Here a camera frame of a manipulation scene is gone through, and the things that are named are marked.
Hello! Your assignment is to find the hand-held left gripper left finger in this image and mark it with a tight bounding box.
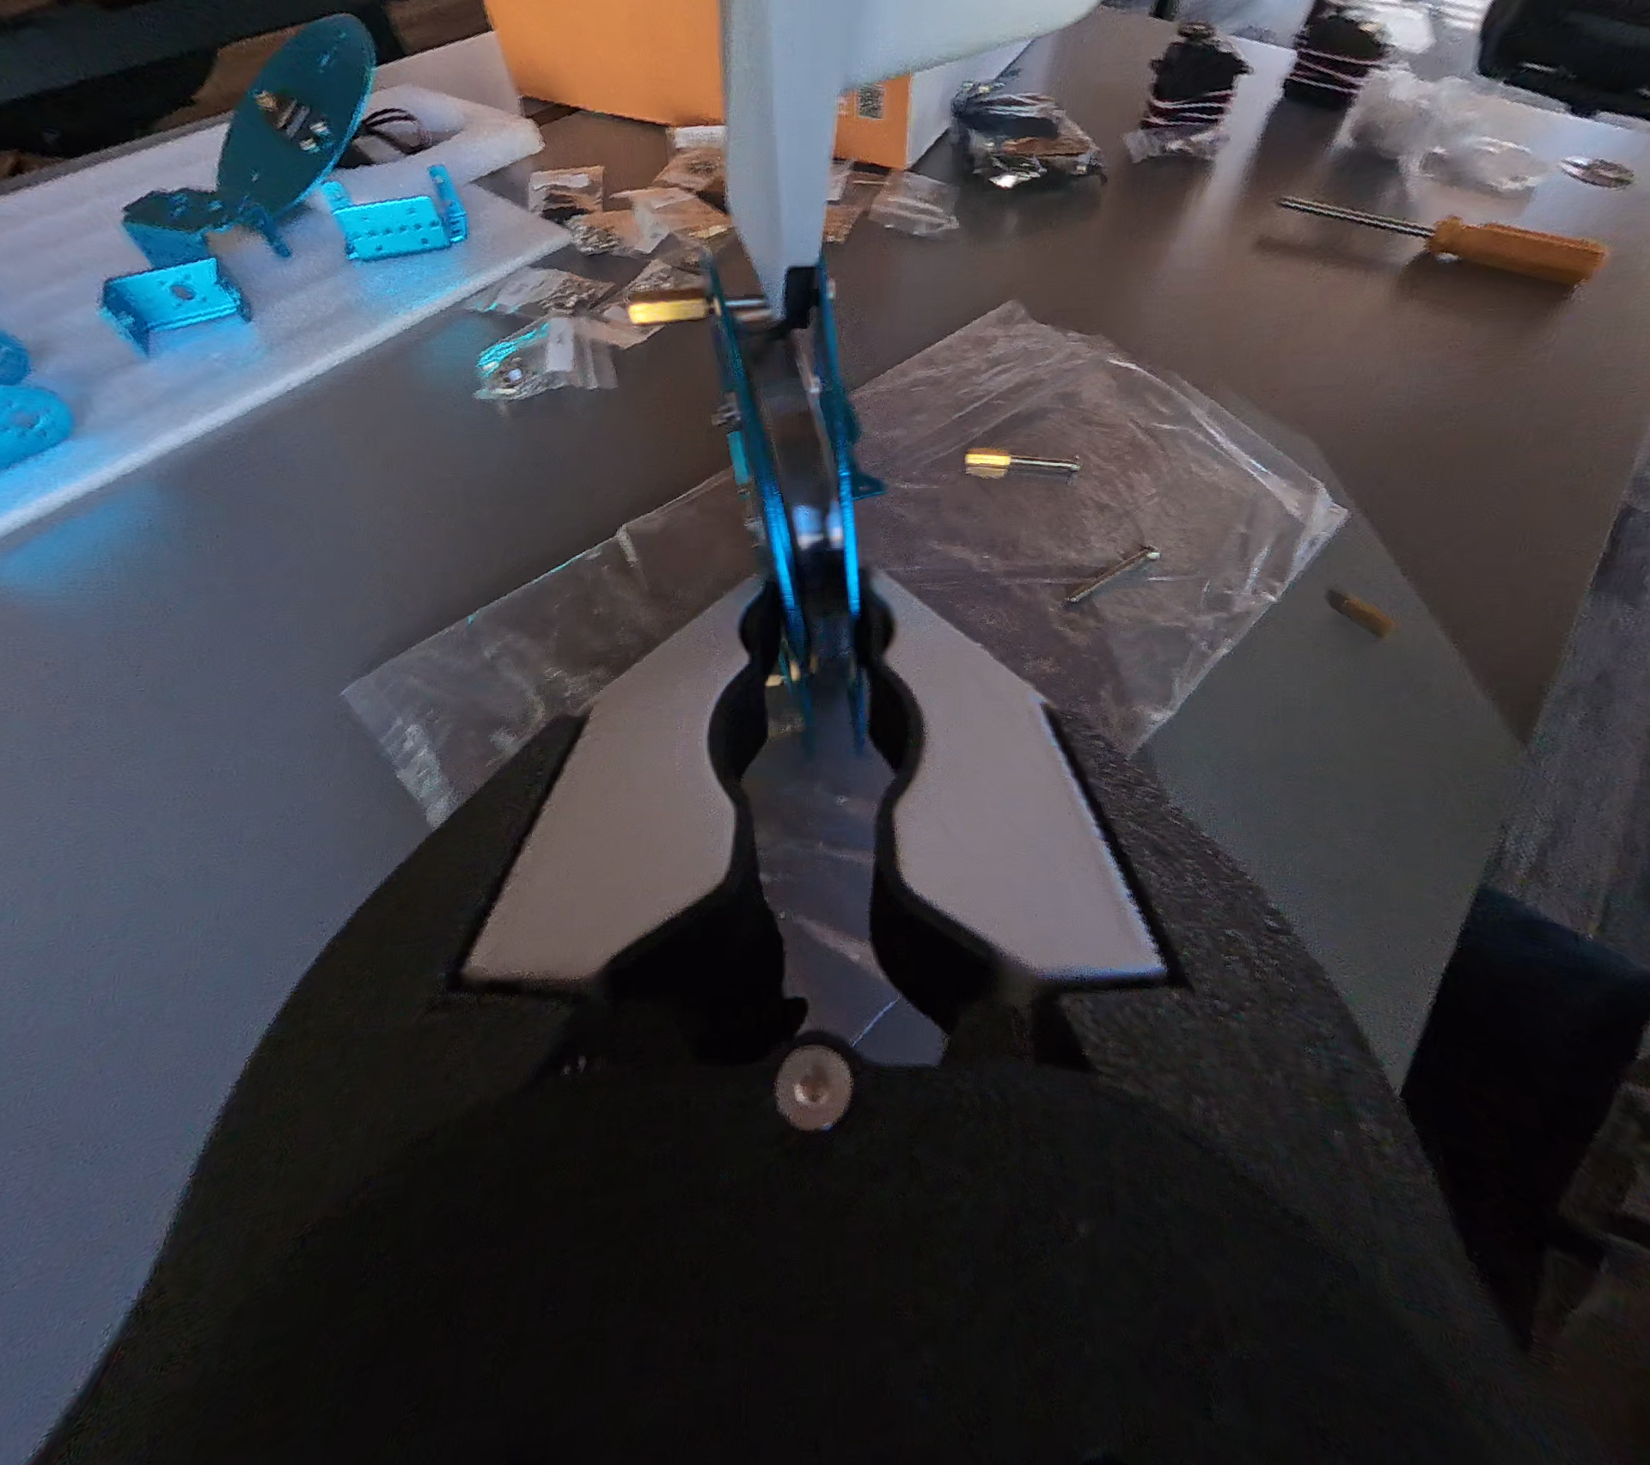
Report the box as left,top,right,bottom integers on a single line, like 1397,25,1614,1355
461,576,782,990

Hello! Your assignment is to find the yellow-handled screwdriver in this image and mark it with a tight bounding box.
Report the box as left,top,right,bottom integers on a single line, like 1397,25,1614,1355
1279,194,1611,287

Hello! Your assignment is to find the blue metal turntable assembly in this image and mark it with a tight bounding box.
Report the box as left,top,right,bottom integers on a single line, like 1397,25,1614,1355
707,252,887,758

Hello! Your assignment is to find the teal round plate with servo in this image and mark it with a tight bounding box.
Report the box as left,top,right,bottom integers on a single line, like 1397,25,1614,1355
217,13,378,213

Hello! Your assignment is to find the crumpled clear plastic wrap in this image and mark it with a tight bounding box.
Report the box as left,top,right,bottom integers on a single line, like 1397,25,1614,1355
1341,65,1552,196

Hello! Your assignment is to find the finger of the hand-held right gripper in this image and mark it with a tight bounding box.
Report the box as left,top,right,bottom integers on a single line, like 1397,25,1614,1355
715,0,849,330

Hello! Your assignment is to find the white foam sheet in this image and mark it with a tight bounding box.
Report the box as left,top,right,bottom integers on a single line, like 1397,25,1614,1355
0,156,569,541

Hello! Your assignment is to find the black servo with striped wires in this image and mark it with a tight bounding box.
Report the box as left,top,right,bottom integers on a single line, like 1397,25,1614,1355
1289,1,1397,110
1124,20,1253,161

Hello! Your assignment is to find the teal folded metal bracket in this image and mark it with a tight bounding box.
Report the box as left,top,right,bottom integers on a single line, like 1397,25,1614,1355
122,189,294,268

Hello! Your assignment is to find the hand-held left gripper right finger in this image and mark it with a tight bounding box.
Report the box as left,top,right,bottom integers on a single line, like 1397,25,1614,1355
866,569,1169,990

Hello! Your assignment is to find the large clear plastic bag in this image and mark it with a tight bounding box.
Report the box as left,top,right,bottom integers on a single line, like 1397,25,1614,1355
340,302,1349,1035

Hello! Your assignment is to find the blue perforated metal bracket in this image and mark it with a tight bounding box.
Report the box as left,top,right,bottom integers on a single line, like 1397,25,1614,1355
322,165,469,264

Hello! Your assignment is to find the white foam block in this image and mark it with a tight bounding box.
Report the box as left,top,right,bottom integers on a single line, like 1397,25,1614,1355
340,86,547,192

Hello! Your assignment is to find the dark shiny component bag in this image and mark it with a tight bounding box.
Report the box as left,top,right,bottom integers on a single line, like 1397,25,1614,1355
954,79,1109,191

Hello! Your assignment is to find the small blue angled bracket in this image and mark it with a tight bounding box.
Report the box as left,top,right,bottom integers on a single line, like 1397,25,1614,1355
100,256,253,356

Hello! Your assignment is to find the pile of small hardware bags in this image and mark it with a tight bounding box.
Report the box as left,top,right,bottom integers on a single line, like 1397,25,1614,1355
469,123,963,405

